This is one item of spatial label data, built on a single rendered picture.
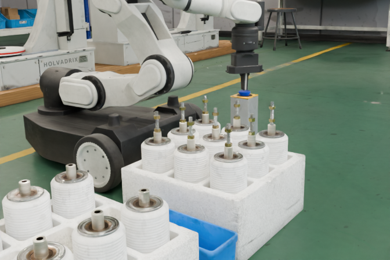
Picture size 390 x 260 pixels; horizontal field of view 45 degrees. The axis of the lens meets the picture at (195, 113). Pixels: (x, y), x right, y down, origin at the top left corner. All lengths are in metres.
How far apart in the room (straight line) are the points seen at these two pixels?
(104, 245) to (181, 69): 0.92
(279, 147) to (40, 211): 0.68
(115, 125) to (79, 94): 0.29
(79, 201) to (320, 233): 0.67
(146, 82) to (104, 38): 2.42
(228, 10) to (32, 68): 2.02
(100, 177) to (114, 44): 2.41
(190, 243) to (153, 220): 0.10
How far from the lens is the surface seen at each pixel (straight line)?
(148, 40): 1.67
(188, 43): 4.62
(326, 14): 6.44
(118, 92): 1.80
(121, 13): 1.70
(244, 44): 1.54
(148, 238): 0.94
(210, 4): 1.49
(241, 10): 1.51
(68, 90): 1.93
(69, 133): 1.78
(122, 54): 3.91
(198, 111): 1.97
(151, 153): 1.30
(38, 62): 3.33
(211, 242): 1.18
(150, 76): 1.62
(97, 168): 1.64
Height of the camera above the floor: 0.66
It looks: 15 degrees down
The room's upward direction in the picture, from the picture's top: 1 degrees counter-clockwise
